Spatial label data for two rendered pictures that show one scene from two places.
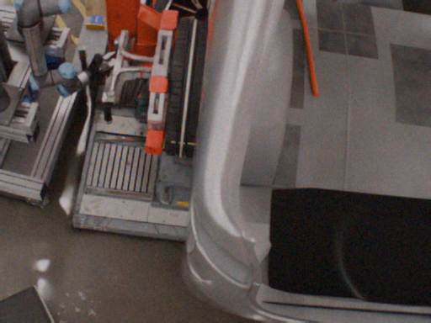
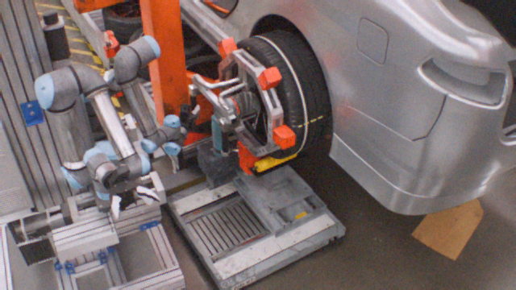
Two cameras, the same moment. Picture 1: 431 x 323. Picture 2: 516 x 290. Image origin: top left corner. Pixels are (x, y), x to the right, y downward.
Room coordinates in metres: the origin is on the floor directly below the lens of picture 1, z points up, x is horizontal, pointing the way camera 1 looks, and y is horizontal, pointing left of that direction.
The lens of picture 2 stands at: (-0.11, 1.25, 2.41)
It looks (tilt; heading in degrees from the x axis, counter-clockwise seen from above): 40 degrees down; 325
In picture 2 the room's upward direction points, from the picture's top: straight up
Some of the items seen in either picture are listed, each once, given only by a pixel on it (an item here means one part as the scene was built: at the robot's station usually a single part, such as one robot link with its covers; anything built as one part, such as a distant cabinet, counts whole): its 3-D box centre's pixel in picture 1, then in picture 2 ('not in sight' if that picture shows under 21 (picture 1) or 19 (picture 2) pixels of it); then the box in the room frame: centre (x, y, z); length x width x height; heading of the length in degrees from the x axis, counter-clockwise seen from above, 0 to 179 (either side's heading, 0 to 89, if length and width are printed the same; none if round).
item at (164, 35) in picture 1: (162, 85); (248, 104); (1.66, 0.04, 0.85); 0.54 x 0.07 x 0.54; 176
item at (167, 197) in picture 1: (187, 168); (278, 195); (1.60, -0.13, 0.13); 0.50 x 0.36 x 0.10; 176
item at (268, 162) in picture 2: not in sight; (276, 159); (1.54, -0.05, 0.51); 0.29 x 0.06 x 0.06; 86
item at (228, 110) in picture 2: (132, 76); (236, 92); (1.57, 0.17, 1.03); 0.19 x 0.18 x 0.11; 86
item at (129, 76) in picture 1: (146, 83); (236, 109); (1.67, 0.11, 0.85); 0.21 x 0.14 x 0.14; 86
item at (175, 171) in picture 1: (190, 144); (274, 167); (1.65, -0.13, 0.32); 0.40 x 0.30 x 0.28; 176
